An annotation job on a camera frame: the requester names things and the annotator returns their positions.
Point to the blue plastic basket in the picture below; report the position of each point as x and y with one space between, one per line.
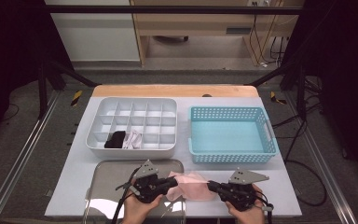
230 133

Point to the white power strip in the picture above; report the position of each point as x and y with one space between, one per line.
259 3

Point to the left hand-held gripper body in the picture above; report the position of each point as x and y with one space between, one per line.
147 186

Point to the yellow black hazard tape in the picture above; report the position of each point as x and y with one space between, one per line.
274 97
76 98

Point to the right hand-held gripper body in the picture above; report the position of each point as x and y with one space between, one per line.
240 191

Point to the black horizontal frame bar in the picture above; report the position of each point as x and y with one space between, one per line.
167 9

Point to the wooden desk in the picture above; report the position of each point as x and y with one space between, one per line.
192 23

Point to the black metal stand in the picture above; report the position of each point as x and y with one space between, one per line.
42 90
301 90

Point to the person's left hand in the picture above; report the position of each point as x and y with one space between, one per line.
140 211

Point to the black curtain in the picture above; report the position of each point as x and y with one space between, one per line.
348 62
9 46

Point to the grey translucent box lid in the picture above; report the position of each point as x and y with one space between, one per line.
112 180

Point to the aluminium rail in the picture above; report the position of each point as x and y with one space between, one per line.
21 155
323 161

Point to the pink sock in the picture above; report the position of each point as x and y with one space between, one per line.
192 186

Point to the white divided storage box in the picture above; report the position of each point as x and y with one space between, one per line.
143 118

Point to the white cabinet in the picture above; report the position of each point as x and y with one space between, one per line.
96 37

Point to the person's right hand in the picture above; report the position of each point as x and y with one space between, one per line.
248 214

